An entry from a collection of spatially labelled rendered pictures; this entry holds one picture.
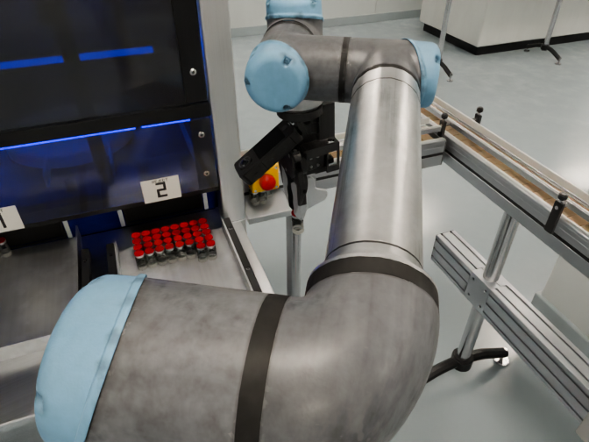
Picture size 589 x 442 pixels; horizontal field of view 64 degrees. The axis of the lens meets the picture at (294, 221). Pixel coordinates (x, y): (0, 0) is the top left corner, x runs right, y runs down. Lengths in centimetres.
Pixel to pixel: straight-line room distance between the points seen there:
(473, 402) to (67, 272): 150
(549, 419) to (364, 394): 183
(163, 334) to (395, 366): 13
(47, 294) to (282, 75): 78
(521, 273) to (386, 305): 232
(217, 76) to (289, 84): 51
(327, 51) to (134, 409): 42
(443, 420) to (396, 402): 165
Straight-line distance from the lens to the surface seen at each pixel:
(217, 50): 102
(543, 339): 154
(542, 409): 210
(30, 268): 124
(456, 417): 196
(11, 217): 116
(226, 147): 111
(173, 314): 29
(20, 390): 101
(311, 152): 73
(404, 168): 40
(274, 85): 55
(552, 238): 134
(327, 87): 56
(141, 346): 28
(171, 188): 113
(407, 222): 36
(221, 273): 108
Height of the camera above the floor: 162
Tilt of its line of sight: 37 degrees down
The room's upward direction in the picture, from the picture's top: straight up
